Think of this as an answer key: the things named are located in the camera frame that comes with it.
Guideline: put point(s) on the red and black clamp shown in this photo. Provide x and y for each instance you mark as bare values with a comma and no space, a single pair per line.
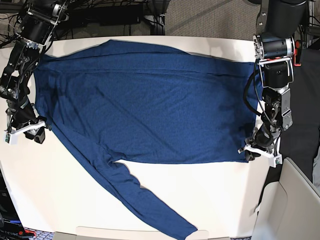
298,47

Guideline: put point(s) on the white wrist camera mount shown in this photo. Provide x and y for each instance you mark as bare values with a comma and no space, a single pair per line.
273,159
11,137

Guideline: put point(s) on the white plastic bin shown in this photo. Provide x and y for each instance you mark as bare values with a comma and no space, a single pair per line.
289,209

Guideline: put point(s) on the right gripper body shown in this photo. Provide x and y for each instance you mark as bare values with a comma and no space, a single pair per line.
22,117

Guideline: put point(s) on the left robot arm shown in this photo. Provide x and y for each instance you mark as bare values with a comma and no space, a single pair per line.
267,93

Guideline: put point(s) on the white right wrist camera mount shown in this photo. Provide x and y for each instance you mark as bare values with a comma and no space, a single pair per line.
11,137

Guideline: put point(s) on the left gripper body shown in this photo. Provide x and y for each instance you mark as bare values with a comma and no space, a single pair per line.
264,140

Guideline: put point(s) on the blue long-sleeve T-shirt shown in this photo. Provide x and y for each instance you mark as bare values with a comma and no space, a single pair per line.
144,103

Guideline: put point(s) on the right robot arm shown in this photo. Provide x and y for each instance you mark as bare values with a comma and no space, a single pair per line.
34,33

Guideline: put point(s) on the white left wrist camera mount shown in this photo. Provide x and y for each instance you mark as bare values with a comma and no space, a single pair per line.
273,159

